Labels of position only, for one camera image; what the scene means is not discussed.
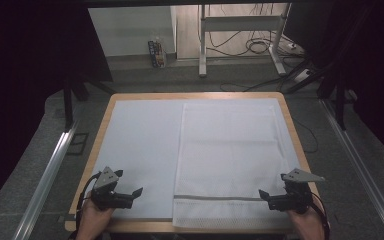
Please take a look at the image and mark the black metal stand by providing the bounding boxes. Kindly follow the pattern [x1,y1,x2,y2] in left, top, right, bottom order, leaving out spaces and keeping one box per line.
[62,75,116,132]
[284,58,349,131]

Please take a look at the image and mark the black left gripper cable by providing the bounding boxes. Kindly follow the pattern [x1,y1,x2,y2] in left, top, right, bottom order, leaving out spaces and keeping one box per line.
[75,171,102,231]

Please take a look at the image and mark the white towel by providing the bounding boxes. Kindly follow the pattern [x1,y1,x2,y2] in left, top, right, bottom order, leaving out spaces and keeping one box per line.
[172,102,297,231]

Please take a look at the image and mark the tangled black floor cables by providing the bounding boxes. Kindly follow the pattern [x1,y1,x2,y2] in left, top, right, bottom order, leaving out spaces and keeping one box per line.
[206,3,293,58]

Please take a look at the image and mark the white metal desk frame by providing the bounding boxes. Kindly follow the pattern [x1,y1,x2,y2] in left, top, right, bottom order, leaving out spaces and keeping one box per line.
[198,3,293,78]

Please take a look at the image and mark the white power strip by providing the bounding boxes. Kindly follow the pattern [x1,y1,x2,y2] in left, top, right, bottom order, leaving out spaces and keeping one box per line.
[293,68,315,84]

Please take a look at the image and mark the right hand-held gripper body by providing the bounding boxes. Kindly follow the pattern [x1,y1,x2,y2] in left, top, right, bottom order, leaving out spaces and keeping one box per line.
[268,168,326,215]

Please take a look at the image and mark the person's right hand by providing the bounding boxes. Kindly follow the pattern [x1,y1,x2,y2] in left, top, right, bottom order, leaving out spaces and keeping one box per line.
[288,206,326,240]

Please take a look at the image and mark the thin black floor cable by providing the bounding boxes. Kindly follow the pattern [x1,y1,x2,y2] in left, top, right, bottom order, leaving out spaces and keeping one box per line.
[293,118,320,155]

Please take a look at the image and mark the person's left hand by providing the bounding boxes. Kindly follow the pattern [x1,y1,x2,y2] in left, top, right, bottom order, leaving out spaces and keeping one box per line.
[76,199,114,240]

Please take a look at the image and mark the white table mat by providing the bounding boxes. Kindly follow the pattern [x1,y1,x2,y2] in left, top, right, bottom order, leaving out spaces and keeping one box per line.
[74,98,303,222]

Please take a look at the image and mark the colourful drink pack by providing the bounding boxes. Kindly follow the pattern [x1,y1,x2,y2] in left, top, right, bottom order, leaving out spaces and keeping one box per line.
[147,39,168,69]

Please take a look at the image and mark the wooden table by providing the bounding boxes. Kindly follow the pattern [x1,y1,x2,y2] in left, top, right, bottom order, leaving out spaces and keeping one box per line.
[64,92,331,234]

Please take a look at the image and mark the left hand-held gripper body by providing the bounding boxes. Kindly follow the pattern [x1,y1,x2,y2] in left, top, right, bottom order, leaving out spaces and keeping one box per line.
[90,166,135,212]

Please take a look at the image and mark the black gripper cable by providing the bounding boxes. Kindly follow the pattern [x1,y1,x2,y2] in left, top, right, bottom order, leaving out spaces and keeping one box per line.
[309,192,331,240]
[75,171,102,231]

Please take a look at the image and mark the white cabinet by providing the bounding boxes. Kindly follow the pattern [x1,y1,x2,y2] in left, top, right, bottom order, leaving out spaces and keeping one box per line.
[87,5,178,58]

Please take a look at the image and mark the black curtain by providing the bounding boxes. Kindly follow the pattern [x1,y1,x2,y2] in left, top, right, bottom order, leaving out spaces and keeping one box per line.
[284,0,384,168]
[0,0,114,218]

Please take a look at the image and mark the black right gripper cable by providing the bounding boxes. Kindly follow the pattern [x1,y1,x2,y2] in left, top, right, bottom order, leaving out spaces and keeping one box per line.
[309,192,331,240]

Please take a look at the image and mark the aluminium floor rail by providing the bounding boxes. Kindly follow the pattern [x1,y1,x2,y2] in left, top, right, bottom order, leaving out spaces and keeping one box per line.
[12,119,81,240]
[319,99,384,240]

